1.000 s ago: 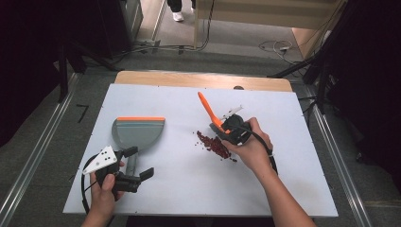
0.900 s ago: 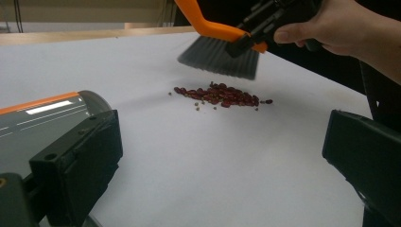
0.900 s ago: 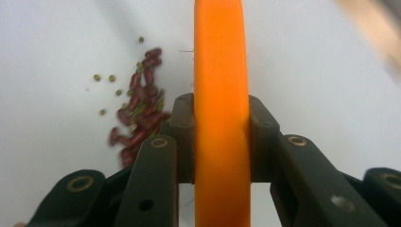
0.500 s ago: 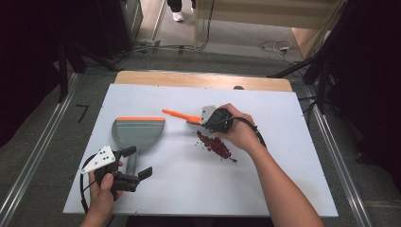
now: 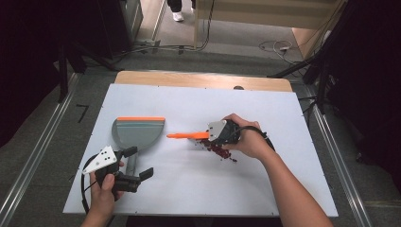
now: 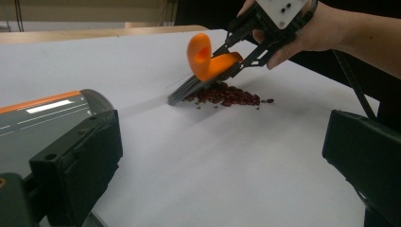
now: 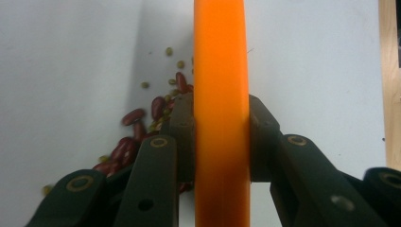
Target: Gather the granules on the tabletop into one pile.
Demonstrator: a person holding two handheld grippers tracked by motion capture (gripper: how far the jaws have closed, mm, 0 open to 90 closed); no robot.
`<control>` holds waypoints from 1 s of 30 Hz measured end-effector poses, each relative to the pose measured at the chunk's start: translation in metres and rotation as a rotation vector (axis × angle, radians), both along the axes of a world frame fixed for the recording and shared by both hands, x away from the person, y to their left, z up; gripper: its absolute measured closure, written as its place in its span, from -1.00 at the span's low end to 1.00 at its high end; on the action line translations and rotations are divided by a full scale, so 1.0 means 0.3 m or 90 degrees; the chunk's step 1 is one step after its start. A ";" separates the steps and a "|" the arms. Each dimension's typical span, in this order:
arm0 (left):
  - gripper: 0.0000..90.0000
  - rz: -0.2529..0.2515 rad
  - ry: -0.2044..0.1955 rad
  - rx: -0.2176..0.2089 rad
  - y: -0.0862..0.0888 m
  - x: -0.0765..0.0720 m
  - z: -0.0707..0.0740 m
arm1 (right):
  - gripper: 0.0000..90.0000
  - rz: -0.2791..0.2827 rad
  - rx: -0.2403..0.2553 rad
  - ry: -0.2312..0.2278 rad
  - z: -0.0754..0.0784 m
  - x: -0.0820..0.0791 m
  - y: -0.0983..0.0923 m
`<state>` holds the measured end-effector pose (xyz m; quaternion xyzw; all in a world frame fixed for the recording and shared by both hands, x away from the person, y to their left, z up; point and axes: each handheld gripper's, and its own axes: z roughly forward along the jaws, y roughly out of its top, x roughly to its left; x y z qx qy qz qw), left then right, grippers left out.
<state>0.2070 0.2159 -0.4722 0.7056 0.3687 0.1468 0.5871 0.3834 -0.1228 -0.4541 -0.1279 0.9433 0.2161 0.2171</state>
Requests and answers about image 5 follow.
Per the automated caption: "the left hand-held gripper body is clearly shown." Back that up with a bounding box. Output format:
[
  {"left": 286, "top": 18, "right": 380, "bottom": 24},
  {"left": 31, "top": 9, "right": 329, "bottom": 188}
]
[{"left": 81, "top": 145, "right": 142, "bottom": 193}]

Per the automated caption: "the black metal stand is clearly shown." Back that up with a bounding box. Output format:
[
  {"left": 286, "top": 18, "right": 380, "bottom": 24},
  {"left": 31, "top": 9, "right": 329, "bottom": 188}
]
[
  {"left": 268, "top": 0, "right": 351, "bottom": 115},
  {"left": 57, "top": 40, "right": 118, "bottom": 104}
]

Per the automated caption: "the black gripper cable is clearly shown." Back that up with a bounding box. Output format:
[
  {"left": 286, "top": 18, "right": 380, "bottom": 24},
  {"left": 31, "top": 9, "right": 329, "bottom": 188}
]
[
  {"left": 235, "top": 125, "right": 276, "bottom": 151},
  {"left": 80, "top": 153, "right": 100, "bottom": 216}
]

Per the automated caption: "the person's left hand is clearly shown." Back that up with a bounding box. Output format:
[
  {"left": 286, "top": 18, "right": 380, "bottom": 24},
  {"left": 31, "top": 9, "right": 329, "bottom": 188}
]
[{"left": 89, "top": 171, "right": 125, "bottom": 219}]

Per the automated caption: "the person's right hand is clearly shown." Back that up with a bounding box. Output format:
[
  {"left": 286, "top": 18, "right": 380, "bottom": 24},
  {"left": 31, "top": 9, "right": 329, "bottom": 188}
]
[{"left": 221, "top": 113, "right": 275, "bottom": 161}]

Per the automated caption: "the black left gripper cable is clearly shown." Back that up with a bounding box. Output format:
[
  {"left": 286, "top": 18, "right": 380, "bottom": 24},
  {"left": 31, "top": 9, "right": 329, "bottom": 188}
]
[{"left": 80, "top": 153, "right": 100, "bottom": 216}]

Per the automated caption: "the black power cable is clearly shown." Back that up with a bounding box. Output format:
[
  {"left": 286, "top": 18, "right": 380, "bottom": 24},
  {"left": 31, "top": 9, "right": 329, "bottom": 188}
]
[{"left": 200, "top": 0, "right": 216, "bottom": 52}]

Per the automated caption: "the metal floor rail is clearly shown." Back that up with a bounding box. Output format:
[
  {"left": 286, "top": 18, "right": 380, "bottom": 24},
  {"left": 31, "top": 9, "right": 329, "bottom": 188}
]
[
  {"left": 0, "top": 73, "right": 80, "bottom": 227},
  {"left": 303, "top": 84, "right": 374, "bottom": 227}
]

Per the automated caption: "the orange-handled brush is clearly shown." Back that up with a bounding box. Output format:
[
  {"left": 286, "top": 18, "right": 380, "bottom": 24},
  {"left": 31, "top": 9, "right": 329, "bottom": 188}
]
[{"left": 166, "top": 131, "right": 212, "bottom": 142}]

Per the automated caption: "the pile of red and green beans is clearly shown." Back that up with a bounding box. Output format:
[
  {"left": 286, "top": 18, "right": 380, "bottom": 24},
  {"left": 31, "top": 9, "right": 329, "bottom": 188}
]
[{"left": 195, "top": 138, "right": 238, "bottom": 164}]

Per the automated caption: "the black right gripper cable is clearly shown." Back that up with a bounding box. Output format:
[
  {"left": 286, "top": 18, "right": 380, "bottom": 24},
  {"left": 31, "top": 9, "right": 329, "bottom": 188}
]
[{"left": 235, "top": 125, "right": 276, "bottom": 151}]

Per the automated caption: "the dark cabinet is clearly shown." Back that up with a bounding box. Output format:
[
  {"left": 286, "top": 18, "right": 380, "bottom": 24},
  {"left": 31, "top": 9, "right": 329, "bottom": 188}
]
[{"left": 96, "top": 0, "right": 145, "bottom": 60}]

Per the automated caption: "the white floor cable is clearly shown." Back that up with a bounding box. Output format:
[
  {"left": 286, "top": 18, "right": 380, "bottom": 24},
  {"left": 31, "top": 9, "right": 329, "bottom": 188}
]
[{"left": 258, "top": 39, "right": 295, "bottom": 64}]

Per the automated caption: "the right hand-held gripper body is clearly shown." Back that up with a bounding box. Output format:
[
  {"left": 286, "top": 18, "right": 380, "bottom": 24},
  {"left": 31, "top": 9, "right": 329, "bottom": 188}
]
[{"left": 207, "top": 119, "right": 242, "bottom": 147}]

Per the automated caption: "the grey dustpan with orange edge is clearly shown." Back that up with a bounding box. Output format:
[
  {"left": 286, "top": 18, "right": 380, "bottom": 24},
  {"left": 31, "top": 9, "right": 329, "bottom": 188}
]
[{"left": 111, "top": 116, "right": 166, "bottom": 178}]

